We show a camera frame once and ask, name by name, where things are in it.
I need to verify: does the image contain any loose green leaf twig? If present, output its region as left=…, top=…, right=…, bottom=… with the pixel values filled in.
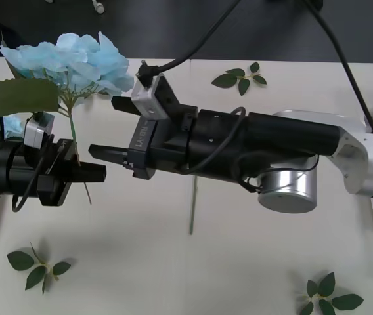
left=299, top=271, right=364, bottom=315
left=6, top=242, right=72, bottom=296
left=210, top=61, right=268, bottom=97

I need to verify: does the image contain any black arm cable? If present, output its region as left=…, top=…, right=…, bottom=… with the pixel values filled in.
left=11, top=133, right=55, bottom=213
left=135, top=0, right=373, bottom=145

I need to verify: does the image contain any red rose with green stem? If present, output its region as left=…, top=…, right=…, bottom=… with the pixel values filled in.
left=188, top=175, right=198, bottom=236

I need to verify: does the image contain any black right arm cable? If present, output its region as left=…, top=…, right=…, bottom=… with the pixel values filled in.
left=135, top=0, right=373, bottom=145

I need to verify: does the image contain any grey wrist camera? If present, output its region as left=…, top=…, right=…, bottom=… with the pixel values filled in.
left=23, top=110, right=56, bottom=148
left=130, top=73, right=169, bottom=119

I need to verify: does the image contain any pale blue flower green stem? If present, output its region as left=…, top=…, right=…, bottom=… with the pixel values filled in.
left=0, top=31, right=135, bottom=206
left=0, top=114, right=26, bottom=138

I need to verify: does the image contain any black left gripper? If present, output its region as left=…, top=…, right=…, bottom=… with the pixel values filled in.
left=37, top=138, right=108, bottom=207

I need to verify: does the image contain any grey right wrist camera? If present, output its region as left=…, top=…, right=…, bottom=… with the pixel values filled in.
left=130, top=73, right=169, bottom=119

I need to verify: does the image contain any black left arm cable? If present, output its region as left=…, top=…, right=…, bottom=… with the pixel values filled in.
left=11, top=133, right=55, bottom=213

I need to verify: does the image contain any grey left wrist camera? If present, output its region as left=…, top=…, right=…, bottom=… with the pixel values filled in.
left=23, top=110, right=56, bottom=148

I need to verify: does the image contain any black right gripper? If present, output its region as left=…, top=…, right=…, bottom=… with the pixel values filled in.
left=88, top=94, right=191, bottom=181

